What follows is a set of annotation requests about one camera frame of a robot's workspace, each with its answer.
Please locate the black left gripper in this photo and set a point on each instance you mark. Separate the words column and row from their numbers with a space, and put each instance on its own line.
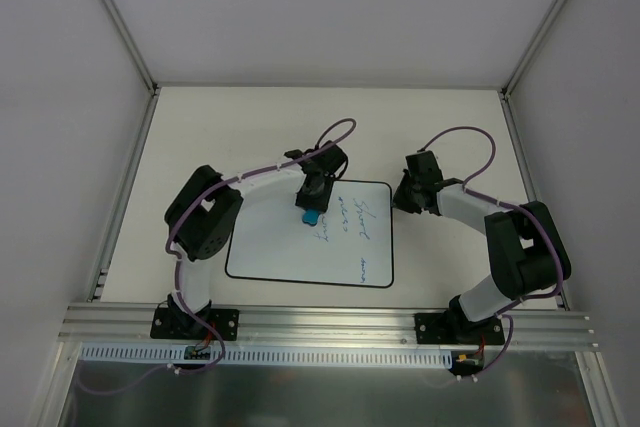
column 312, row 201

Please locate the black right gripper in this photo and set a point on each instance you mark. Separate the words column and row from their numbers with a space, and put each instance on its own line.
column 405, row 195

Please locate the blue whiteboard eraser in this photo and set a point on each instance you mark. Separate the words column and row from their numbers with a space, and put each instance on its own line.
column 311, row 217

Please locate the white whiteboard black rim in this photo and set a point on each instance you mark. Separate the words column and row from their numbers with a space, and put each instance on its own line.
column 350, row 245

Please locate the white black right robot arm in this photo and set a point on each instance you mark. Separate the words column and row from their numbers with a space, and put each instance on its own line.
column 527, row 258

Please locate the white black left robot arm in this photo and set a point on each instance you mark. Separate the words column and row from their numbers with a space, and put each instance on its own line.
column 203, row 215

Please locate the shiny metal front panel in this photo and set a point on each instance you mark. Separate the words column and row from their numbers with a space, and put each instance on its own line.
column 521, row 390

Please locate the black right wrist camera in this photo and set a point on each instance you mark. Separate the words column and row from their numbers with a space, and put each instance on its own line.
column 422, row 167

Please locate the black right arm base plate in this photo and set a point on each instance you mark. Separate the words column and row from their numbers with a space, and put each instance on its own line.
column 446, row 329

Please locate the white slotted cable duct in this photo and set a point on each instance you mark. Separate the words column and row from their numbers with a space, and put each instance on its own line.
column 268, row 355

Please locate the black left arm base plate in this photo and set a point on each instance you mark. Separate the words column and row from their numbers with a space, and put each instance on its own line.
column 171, row 323

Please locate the aluminium front rail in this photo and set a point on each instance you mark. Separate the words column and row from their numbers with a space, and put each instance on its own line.
column 534, row 330

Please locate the aluminium right corner post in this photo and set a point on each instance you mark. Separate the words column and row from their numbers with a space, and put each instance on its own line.
column 534, row 45

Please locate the aluminium corner post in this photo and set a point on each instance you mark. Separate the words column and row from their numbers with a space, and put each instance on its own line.
column 124, row 34
column 534, row 45

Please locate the aluminium left corner post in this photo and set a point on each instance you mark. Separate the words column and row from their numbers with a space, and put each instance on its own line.
column 124, row 34

